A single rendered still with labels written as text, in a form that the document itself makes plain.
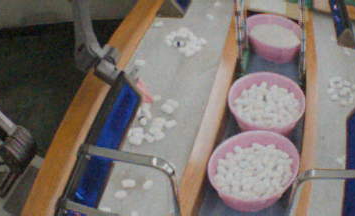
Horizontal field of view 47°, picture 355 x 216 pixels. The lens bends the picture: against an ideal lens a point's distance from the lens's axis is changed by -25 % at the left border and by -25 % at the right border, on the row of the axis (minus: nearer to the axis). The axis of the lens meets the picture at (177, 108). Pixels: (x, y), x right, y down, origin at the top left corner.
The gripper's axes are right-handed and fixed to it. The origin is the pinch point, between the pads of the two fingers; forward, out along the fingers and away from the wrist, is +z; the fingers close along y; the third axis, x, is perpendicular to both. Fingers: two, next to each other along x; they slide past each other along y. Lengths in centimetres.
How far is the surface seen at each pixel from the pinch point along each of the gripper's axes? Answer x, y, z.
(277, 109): -19.2, 6.2, 32.8
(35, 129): 119, 56, -29
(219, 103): -11.4, 1.6, 15.6
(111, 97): -32, -40, -16
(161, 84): 2.3, 11.1, 1.9
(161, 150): -2.2, -16.8, 6.9
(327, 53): -34, 43, 51
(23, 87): 138, 93, -54
